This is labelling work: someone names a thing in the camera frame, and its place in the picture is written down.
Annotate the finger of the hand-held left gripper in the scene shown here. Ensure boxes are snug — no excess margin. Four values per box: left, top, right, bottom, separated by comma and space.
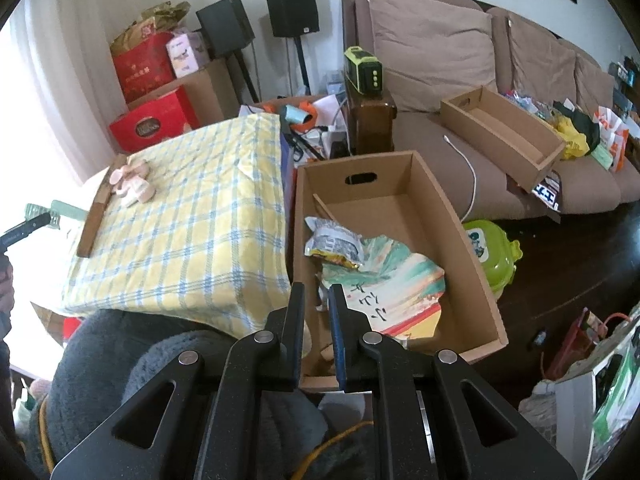
0, 212, 53, 256

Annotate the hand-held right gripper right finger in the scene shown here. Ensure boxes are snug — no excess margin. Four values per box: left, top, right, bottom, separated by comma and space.
327, 284, 578, 480

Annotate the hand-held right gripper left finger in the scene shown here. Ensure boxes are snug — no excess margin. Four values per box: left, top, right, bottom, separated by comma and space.
50, 282, 306, 480

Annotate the mint green handheld fan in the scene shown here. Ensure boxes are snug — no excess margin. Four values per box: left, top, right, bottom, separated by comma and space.
25, 199, 87, 232

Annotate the wooden folding fan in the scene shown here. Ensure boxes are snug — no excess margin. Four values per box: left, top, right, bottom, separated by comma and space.
76, 154, 130, 259

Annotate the colourful painted fan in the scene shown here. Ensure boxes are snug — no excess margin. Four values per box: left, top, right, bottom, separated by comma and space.
320, 234, 447, 343

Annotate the silver snack packet yellow inside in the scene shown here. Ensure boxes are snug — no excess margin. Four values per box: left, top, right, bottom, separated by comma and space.
304, 216, 368, 272

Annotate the large cardboard box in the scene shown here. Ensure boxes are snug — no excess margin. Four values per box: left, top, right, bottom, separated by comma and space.
292, 150, 510, 393

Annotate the grey fleece robe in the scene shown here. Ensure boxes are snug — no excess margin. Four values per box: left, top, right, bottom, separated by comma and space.
22, 307, 378, 480

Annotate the white curtain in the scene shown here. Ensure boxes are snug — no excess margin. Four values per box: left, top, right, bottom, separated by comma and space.
7, 0, 133, 188

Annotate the yellow checked tablecloth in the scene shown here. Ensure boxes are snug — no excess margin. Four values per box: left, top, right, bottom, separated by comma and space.
61, 112, 311, 358

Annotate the green plastic child stool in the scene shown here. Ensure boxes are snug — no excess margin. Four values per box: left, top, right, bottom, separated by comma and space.
462, 218, 522, 301

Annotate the red gift box round label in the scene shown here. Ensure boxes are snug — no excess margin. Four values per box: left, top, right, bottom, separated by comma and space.
109, 86, 201, 154

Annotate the white power strip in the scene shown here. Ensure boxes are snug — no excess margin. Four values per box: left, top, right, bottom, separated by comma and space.
300, 127, 351, 146

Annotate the teal orange hair dryer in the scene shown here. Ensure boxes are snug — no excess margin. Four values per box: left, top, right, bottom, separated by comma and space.
276, 101, 319, 129

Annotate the dark wooden side cabinet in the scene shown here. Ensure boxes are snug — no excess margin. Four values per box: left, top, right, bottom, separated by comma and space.
349, 90, 399, 157

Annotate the brown sofa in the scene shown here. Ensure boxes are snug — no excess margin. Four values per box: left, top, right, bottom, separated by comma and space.
341, 0, 640, 223

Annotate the white paper sheet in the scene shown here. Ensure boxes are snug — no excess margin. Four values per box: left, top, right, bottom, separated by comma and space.
312, 94, 346, 126

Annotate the brown cardboard carton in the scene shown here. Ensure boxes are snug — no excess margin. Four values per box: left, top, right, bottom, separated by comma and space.
127, 57, 242, 126

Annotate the pink white carton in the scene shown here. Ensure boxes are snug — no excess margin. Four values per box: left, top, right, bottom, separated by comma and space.
166, 31, 211, 79

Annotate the gold wrapping paper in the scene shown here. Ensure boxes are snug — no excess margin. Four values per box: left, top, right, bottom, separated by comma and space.
110, 1, 192, 58

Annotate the blue red white package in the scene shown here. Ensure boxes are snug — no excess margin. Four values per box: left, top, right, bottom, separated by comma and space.
531, 170, 565, 211

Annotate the black speaker stand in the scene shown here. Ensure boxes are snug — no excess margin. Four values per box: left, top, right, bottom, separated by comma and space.
292, 35, 313, 98
227, 50, 261, 106

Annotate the small cardboard box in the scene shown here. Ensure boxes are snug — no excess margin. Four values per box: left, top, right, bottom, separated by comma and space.
440, 86, 567, 189

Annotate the green black power station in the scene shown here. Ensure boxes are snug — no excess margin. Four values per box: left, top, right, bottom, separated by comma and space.
343, 46, 386, 96

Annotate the black speaker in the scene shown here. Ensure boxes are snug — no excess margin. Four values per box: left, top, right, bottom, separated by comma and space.
195, 0, 257, 59
265, 0, 320, 39

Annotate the pile of colourful packets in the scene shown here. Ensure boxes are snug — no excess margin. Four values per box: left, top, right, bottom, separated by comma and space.
504, 89, 556, 122

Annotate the beige sofa cushion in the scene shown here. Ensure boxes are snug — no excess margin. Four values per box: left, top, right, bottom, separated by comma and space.
507, 12, 578, 106
365, 0, 498, 113
574, 52, 617, 111

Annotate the white charging cable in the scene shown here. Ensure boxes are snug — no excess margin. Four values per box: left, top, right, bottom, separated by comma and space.
442, 135, 477, 217

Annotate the red bag orange handle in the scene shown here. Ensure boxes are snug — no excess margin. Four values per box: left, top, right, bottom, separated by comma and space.
542, 307, 628, 382

